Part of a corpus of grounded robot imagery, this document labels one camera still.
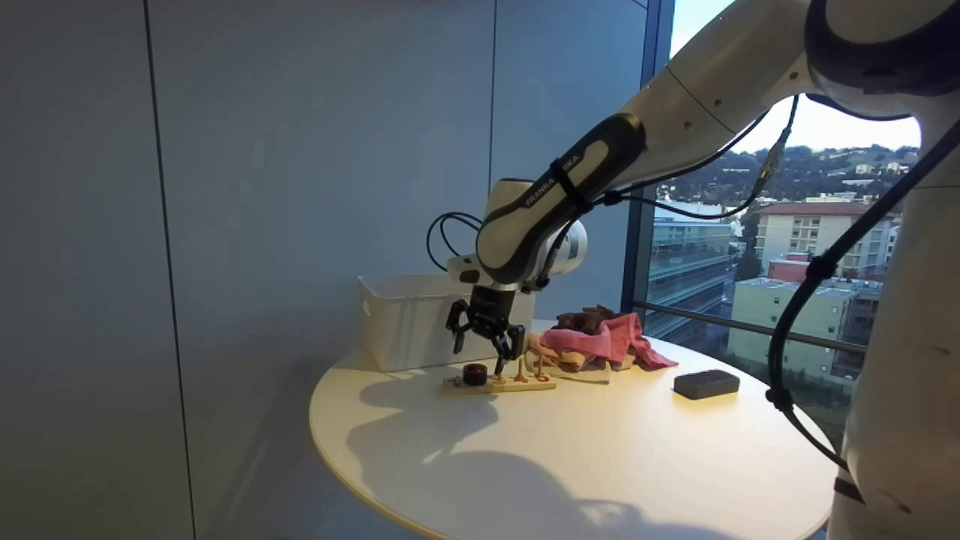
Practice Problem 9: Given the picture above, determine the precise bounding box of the pale green building outside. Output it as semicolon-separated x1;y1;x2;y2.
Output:
726;275;881;380

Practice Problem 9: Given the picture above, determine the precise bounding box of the pink cloth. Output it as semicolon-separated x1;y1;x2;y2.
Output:
552;309;681;376

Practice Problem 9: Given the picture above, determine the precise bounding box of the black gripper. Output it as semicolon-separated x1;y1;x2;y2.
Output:
445;281;532;380

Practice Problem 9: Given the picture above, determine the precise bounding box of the wooden numbered peg board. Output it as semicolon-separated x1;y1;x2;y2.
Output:
434;364;557;394

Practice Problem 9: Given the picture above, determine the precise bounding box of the thin black cable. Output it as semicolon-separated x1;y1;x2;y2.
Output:
423;93;801;275

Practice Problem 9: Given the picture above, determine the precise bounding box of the yellow building outside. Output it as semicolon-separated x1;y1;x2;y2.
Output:
753;195;903;286

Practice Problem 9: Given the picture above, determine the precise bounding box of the dark brown cloth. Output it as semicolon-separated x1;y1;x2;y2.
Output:
552;303;623;337

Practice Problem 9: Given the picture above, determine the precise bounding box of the white ribbed storage box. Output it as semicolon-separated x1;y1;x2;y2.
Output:
353;272;541;376

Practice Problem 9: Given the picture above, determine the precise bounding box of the black rectangular block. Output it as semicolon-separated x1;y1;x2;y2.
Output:
671;367;744;403

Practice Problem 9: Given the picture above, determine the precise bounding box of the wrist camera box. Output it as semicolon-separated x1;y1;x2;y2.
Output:
445;255;483;290

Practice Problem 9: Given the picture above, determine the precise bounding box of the grey building outside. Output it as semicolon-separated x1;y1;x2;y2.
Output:
644;195;746;345

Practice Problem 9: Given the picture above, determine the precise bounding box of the thick black cable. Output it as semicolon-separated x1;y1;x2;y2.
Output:
764;116;960;472

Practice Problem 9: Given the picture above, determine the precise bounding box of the blue window mullion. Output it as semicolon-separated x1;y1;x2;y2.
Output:
618;0;677;315

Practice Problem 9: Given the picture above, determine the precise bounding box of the window railing bar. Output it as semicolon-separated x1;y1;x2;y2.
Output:
640;298;864;356

